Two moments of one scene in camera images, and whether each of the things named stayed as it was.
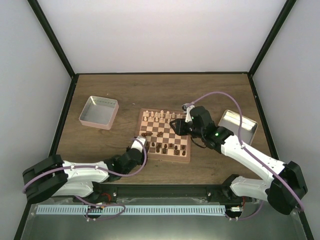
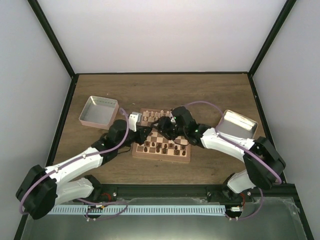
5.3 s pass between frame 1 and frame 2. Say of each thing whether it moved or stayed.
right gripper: moved
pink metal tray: stayed
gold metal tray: stayed
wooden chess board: stayed
